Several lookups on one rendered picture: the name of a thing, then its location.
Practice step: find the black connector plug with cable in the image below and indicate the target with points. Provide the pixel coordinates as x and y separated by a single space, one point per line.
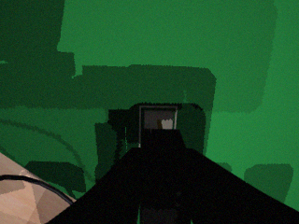
169 182

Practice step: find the green circuit board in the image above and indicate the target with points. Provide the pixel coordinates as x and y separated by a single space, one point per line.
80 78

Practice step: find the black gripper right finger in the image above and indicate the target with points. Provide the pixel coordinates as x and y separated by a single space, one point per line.
224 198

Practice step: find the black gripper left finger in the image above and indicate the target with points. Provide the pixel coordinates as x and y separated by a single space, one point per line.
114 200

